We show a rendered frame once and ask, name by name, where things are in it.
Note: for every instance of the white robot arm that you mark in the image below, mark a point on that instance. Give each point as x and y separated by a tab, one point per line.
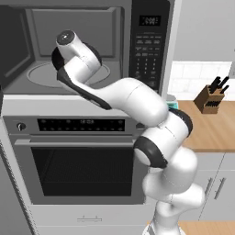
134	98

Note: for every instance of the oven door with glass window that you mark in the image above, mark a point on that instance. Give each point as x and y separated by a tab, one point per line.
82	171

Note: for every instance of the black and grey microwave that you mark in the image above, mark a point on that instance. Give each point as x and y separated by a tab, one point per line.
149	46

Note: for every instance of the grey cupboard door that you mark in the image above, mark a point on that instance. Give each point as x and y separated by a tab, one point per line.
206	165
225	208

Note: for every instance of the dark microwave door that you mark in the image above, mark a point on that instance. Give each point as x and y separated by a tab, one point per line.
1	104

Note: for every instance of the stainless steel oven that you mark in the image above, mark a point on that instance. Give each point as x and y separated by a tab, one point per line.
82	125

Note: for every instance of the teal and white object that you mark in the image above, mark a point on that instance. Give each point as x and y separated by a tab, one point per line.
173	104

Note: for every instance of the wooden knife block with knives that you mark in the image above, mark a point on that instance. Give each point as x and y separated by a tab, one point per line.
211	99

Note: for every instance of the round oven knob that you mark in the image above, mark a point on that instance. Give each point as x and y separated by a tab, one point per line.
20	126

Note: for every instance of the white drawer front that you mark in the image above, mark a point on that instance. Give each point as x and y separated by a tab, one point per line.
61	214

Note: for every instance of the grey wall cupboard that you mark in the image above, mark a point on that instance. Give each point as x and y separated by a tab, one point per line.
205	30

